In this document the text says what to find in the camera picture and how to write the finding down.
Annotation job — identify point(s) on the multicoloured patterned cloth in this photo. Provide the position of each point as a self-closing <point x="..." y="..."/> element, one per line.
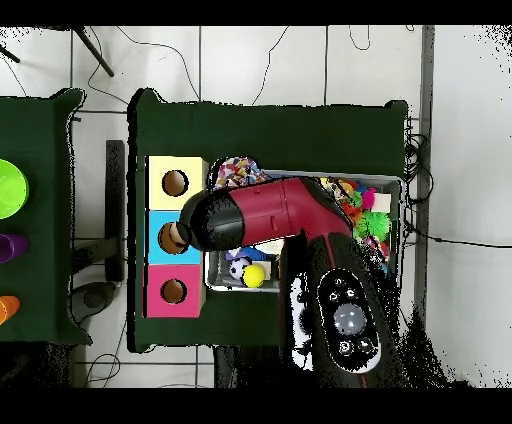
<point x="238" y="172"/>

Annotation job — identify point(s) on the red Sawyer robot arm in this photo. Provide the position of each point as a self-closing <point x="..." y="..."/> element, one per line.
<point x="264" y="212"/>

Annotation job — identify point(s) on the clear mesh bin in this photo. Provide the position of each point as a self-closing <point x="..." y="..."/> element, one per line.
<point x="218" y="276"/>

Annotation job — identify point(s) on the wooden box with three holes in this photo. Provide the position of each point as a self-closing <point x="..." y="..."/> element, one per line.
<point x="160" y="168"/>

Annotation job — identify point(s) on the cream waffle cloth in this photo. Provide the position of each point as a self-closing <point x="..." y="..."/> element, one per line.
<point x="272" y="247"/>

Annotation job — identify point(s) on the small soccer ball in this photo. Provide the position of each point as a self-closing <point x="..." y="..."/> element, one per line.
<point x="238" y="267"/>

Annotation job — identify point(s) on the smooth yellow ball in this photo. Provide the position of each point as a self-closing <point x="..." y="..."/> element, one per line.
<point x="253" y="276"/>

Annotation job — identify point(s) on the dark green tablecloth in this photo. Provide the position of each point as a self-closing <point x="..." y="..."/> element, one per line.
<point x="280" y="136"/>

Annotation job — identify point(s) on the green spiky ball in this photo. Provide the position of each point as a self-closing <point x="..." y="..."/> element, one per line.
<point x="374" y="226"/>

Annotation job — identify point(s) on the dark grey rounded floor object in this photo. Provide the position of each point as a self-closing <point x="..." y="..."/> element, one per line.
<point x="94" y="298"/>

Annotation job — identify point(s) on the long black tripod leg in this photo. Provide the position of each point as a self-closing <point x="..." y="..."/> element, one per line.
<point x="94" y="52"/>

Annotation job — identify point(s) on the dark green side-table cloth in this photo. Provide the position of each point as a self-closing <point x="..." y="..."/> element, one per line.
<point x="40" y="132"/>

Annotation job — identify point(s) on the purple cup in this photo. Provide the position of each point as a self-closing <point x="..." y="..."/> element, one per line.
<point x="12" y="248"/>

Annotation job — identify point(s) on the lime green bowl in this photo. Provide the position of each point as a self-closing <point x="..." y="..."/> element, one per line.
<point x="10" y="190"/>

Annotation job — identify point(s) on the orange cup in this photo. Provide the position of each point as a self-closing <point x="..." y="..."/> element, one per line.
<point x="8" y="308"/>

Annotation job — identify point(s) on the short black tripod leg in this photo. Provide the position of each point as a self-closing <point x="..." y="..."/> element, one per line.
<point x="10" y="55"/>

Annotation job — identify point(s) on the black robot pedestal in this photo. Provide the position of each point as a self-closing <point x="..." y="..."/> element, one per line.
<point x="248" y="368"/>

